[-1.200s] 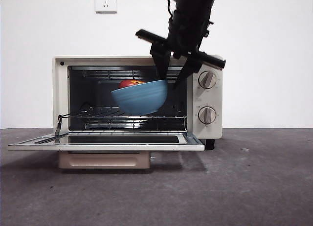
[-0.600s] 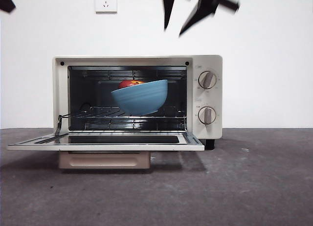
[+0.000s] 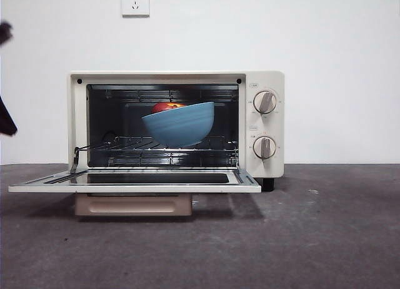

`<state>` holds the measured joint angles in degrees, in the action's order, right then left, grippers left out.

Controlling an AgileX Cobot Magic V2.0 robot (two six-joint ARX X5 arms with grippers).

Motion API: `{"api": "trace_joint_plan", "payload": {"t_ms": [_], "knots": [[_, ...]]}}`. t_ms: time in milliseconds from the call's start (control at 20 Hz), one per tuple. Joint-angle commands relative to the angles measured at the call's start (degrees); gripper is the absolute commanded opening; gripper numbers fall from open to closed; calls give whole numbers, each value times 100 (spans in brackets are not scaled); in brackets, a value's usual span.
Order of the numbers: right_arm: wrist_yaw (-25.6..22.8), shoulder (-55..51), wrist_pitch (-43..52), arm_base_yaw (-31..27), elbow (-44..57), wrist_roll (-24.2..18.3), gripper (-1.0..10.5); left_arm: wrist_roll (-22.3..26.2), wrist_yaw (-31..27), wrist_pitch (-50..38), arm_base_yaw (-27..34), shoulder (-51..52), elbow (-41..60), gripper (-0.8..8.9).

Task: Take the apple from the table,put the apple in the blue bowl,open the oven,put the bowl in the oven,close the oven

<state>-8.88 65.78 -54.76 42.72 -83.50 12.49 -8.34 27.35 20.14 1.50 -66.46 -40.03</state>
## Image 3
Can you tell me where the oven door with tan handle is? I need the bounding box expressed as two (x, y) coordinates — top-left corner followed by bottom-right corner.
(8, 146), (262, 217)

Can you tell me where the red yellow apple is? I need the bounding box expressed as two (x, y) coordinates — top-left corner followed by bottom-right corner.
(151, 102), (188, 114)

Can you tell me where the blue ribbed bowl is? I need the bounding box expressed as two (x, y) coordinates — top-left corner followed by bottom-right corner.
(141, 101), (216, 148)

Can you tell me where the cream Toshiba toaster oven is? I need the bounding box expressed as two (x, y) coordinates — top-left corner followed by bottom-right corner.
(70, 70), (285, 193)

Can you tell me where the cream timer knob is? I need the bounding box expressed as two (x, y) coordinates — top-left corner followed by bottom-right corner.
(252, 136), (277, 161)

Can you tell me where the cream temperature knob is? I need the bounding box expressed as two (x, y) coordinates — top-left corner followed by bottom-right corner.
(252, 90), (278, 114)

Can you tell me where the metal wire oven rack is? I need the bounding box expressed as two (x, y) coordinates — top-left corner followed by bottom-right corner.
(87, 134), (240, 153)

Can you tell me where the white wall socket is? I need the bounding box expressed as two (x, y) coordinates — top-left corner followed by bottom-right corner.
(121, 0), (150, 18)

